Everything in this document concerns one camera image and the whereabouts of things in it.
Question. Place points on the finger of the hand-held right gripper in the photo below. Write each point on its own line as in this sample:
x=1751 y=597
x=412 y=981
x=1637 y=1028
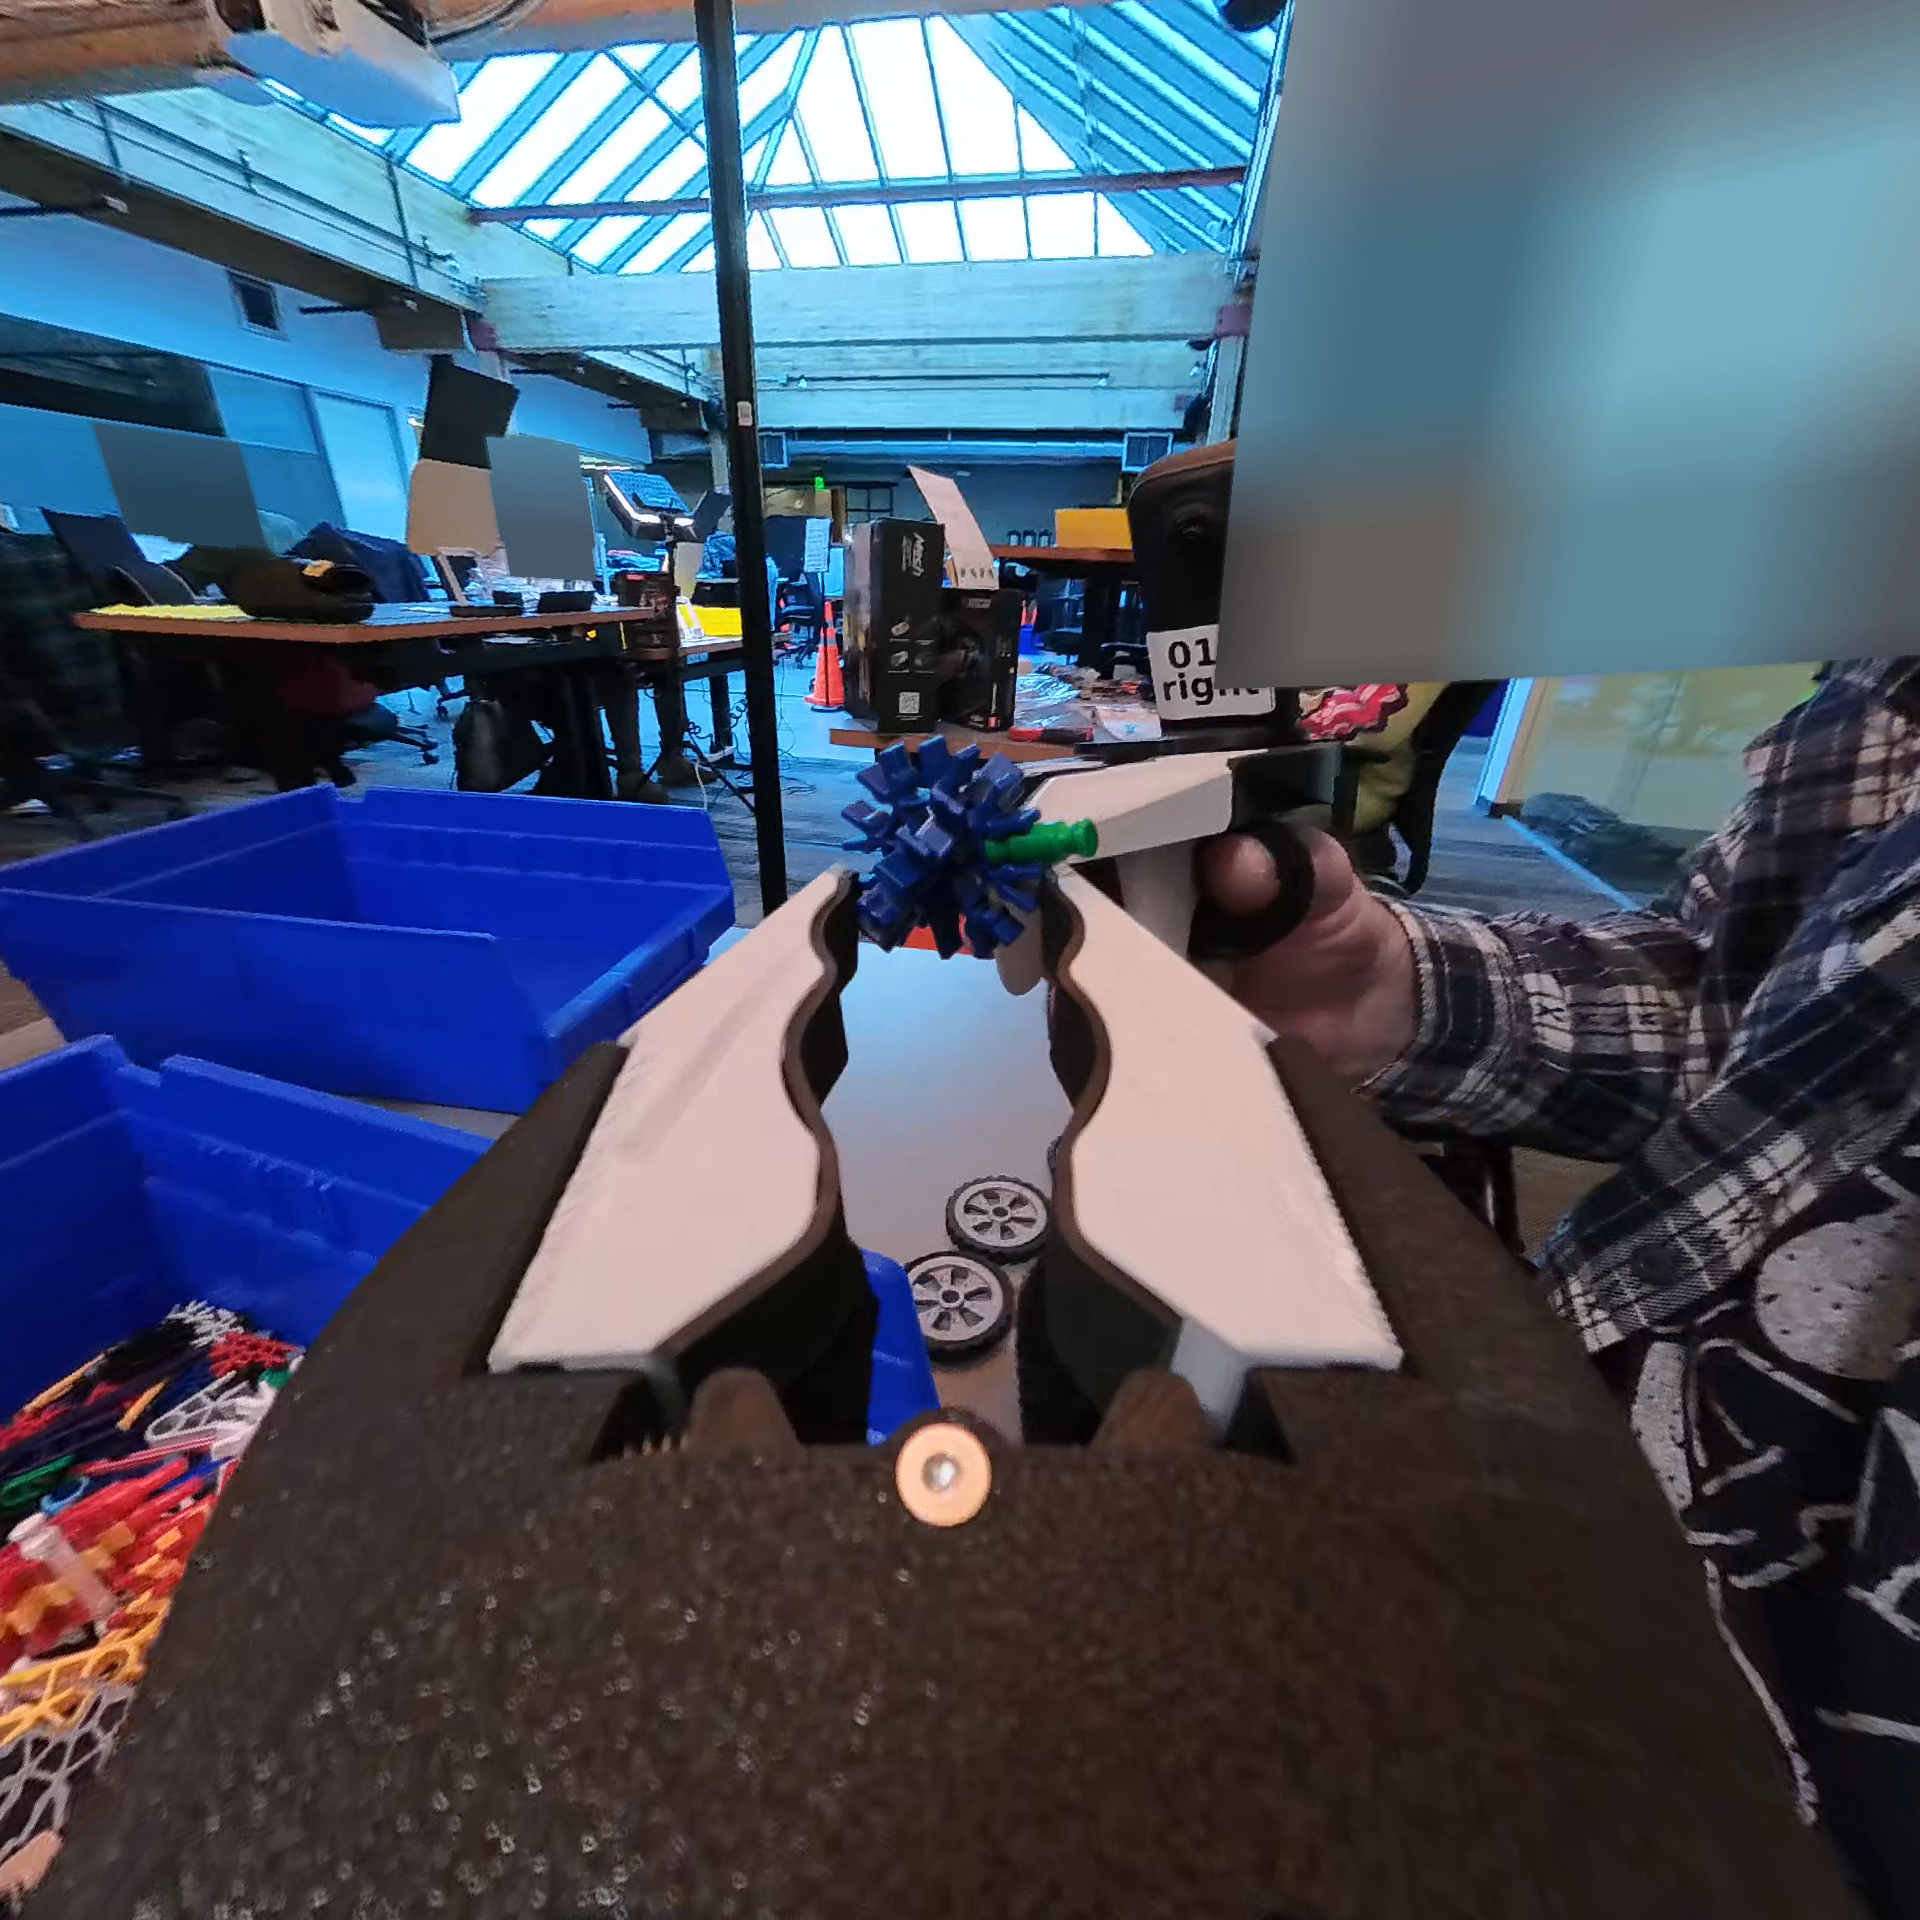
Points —
x=1022 y=949
x=1156 y=803

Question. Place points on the person's right forearm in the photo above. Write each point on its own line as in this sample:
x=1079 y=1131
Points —
x=1652 y=961

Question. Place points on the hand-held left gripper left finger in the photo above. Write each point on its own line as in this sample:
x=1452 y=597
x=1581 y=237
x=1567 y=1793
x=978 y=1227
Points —
x=676 y=1185

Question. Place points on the blue bin with tag label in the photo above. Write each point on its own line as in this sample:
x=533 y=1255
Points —
x=150 y=1185

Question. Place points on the grey toy wheel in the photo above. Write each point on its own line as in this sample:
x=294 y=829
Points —
x=997 y=1219
x=962 y=1300

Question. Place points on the tall black product box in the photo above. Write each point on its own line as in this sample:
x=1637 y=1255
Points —
x=893 y=629

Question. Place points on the black softbox light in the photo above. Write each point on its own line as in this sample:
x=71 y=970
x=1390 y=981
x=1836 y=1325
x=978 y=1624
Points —
x=470 y=407

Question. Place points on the small black product box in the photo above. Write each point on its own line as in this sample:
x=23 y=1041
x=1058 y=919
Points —
x=983 y=661

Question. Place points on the person's clothed torso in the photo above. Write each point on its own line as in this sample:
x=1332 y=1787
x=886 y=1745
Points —
x=1799 y=1499

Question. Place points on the black backpack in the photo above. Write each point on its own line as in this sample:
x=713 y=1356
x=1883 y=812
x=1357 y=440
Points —
x=500 y=751

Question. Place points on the green plastic rod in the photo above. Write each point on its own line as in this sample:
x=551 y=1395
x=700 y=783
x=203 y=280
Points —
x=1050 y=843

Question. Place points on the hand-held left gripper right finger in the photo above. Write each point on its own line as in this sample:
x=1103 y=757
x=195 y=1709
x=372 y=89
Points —
x=1214 y=1185

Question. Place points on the yellow box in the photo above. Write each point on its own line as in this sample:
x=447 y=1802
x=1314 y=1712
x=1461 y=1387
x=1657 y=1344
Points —
x=1094 y=528

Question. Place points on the orange traffic cone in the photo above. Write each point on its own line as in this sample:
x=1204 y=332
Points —
x=827 y=668

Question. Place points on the led panel lamp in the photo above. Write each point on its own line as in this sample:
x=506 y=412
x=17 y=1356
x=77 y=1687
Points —
x=647 y=504

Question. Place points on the person's right hand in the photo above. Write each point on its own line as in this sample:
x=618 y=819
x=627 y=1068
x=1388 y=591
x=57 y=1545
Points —
x=1349 y=973

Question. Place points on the empty blue bin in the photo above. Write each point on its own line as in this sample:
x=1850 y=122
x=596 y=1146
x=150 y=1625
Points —
x=377 y=961

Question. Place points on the wooden desk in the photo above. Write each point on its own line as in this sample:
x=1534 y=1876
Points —
x=452 y=624

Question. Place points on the black bag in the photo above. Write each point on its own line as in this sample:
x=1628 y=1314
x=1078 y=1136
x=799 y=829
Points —
x=301 y=593

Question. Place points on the pile of colourful construction pieces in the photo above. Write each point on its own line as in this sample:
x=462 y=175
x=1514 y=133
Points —
x=107 y=1499

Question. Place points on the blue snowflake connector assembly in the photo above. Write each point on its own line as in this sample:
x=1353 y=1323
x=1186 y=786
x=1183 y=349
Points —
x=922 y=856

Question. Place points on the cluttered wooden table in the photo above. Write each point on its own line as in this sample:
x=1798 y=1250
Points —
x=1079 y=705

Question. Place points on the black metal pole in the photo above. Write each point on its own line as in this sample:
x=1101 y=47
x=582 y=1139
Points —
x=745 y=451

